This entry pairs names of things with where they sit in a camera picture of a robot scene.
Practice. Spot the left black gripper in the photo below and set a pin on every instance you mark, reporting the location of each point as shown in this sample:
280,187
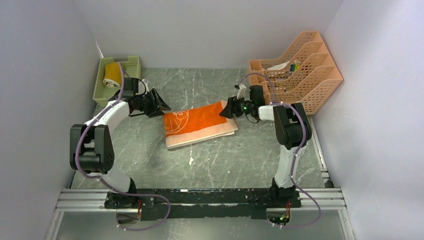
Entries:
154,110

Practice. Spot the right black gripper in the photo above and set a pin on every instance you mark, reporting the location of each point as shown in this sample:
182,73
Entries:
231,107

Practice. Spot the orange and cream towel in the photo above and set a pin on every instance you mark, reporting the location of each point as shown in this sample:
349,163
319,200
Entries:
182,128

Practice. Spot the brown yellow bear towel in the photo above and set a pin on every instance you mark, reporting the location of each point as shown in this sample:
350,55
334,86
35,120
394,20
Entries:
112,75

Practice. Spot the orange plastic file organizer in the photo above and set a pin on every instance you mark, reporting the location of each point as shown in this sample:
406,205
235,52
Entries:
311,84

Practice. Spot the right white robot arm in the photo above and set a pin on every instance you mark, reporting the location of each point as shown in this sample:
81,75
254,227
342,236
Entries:
292,130

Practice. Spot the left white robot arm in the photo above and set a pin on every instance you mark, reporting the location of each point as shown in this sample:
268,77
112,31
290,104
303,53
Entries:
91,147

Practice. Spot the green plastic basket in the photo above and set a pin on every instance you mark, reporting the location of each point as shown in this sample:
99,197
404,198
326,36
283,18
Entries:
130,67

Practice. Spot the white paper in organizer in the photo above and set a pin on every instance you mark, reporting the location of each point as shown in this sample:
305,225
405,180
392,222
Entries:
278,67

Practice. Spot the coloured pens in organizer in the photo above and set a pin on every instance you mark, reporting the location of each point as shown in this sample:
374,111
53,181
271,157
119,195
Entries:
294,66

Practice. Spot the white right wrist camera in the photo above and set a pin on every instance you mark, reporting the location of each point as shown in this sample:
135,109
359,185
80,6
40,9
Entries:
241,91

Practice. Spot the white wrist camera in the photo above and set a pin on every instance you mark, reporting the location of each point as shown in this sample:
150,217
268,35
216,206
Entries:
241,91
143,86

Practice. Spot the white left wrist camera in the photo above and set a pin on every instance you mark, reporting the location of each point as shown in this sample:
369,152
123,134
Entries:
143,86

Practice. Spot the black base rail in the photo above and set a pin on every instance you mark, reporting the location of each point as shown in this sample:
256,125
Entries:
154,204

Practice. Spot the aluminium frame rail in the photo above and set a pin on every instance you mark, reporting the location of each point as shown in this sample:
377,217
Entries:
100,200

